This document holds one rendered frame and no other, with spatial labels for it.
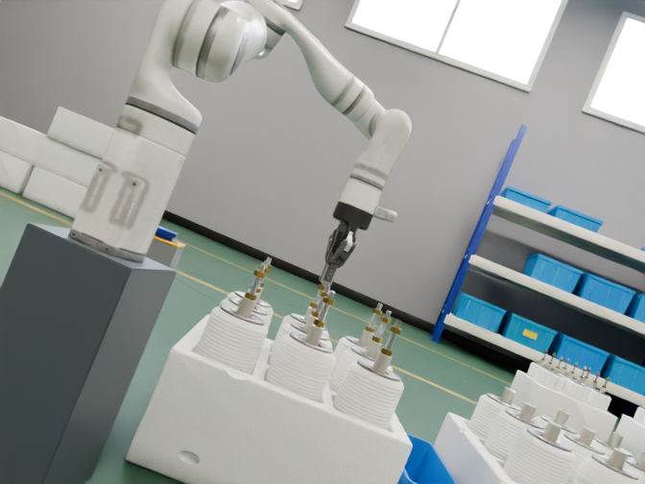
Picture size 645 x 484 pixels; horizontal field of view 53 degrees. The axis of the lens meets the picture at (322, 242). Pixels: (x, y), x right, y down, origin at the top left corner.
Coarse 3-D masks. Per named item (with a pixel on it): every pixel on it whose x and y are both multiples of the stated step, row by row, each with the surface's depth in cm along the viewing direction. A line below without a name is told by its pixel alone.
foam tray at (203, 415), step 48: (192, 336) 108; (192, 384) 96; (240, 384) 96; (144, 432) 96; (192, 432) 96; (240, 432) 96; (288, 432) 96; (336, 432) 97; (384, 432) 98; (192, 480) 96; (240, 480) 96; (288, 480) 97; (336, 480) 97; (384, 480) 97
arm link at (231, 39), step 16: (224, 16) 77; (240, 16) 79; (256, 16) 96; (208, 32) 76; (224, 32) 76; (240, 32) 78; (256, 32) 93; (208, 48) 76; (224, 48) 76; (240, 48) 79; (256, 48) 96; (208, 64) 78; (224, 64) 78; (240, 64) 87; (208, 80) 81; (224, 80) 82
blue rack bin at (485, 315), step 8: (464, 296) 540; (456, 304) 573; (464, 304) 541; (472, 304) 540; (480, 304) 539; (488, 304) 537; (456, 312) 543; (464, 312) 541; (472, 312) 540; (480, 312) 538; (488, 312) 538; (496, 312) 537; (504, 312) 535; (464, 320) 541; (472, 320) 540; (480, 320) 539; (488, 320) 538; (496, 320) 537; (488, 328) 538; (496, 328) 536
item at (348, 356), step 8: (344, 352) 115; (352, 352) 114; (344, 360) 114; (352, 360) 113; (368, 360) 112; (344, 368) 114; (392, 368) 116; (336, 376) 115; (344, 376) 113; (336, 384) 114; (336, 392) 113
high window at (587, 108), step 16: (624, 16) 601; (640, 16) 599; (624, 32) 599; (640, 32) 597; (608, 48) 602; (624, 48) 598; (640, 48) 596; (608, 64) 600; (624, 64) 598; (640, 64) 595; (608, 80) 599; (624, 80) 597; (640, 80) 595; (592, 96) 601; (608, 96) 598; (624, 96) 596; (640, 96) 594; (592, 112) 600; (608, 112) 598; (624, 112) 595; (640, 112) 593; (640, 128) 593
